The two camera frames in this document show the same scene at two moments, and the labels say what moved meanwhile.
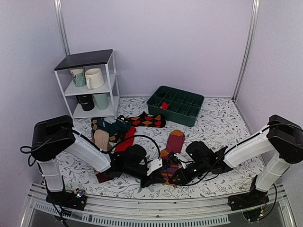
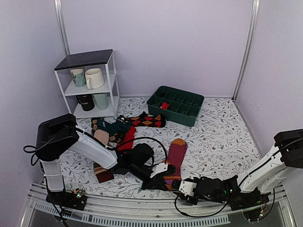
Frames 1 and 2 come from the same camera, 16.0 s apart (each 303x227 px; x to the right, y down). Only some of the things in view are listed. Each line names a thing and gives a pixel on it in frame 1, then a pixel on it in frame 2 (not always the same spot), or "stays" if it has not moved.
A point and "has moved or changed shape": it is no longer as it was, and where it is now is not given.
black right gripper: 184,179 → 188,200
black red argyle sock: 146,119 stays
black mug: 86,101 stays
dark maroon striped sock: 102,178 stays
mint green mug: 102,100 stays
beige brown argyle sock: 101,138 stays
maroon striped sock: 169,166 has moved or changed shape
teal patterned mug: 78,75 stays
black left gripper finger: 166,163 → 171,169
